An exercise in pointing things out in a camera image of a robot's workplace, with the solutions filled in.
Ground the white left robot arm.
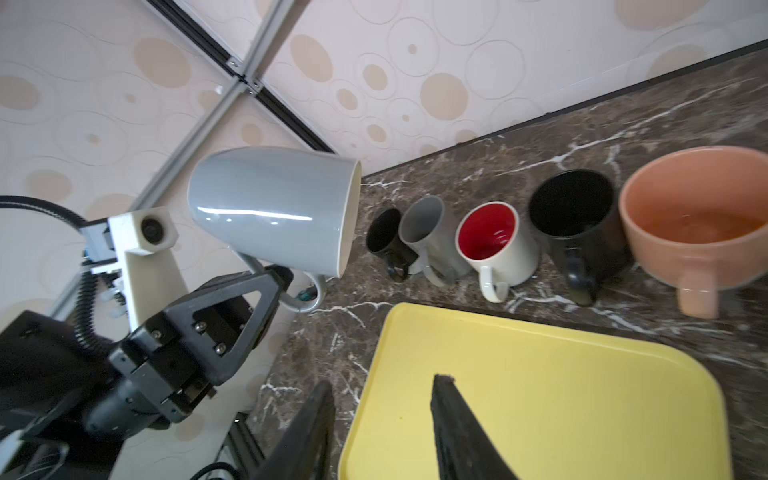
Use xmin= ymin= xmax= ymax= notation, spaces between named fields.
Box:
xmin=1 ymin=195 xmax=293 ymax=479

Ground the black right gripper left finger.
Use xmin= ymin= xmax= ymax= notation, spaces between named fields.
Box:
xmin=251 ymin=380 xmax=335 ymax=479

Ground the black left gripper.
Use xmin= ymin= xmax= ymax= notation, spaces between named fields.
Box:
xmin=82 ymin=266 xmax=293 ymax=441

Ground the yellow plastic tray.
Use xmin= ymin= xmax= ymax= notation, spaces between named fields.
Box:
xmin=338 ymin=303 xmax=733 ymax=479

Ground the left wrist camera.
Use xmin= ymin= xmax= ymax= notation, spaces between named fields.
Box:
xmin=79 ymin=207 xmax=188 ymax=331

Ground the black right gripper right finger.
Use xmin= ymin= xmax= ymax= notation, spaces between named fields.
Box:
xmin=430 ymin=375 xmax=518 ymax=480

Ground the white mug front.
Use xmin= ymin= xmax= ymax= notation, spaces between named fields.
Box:
xmin=455 ymin=201 xmax=540 ymax=303

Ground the horizontal aluminium frame bar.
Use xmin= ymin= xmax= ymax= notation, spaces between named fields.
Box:
xmin=240 ymin=0 xmax=299 ymax=80

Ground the left aluminium frame bar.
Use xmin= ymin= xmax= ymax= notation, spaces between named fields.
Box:
xmin=47 ymin=80 xmax=250 ymax=319

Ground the grey mug back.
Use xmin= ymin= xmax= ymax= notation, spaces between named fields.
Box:
xmin=187 ymin=147 xmax=362 ymax=313

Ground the pink cream mug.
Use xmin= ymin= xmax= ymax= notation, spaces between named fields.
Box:
xmin=619 ymin=146 xmax=767 ymax=319

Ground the tall grey mug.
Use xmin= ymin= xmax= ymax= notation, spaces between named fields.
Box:
xmin=398 ymin=195 xmax=473 ymax=287

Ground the black mug white bottom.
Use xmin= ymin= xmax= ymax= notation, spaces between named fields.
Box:
xmin=366 ymin=208 xmax=418 ymax=283

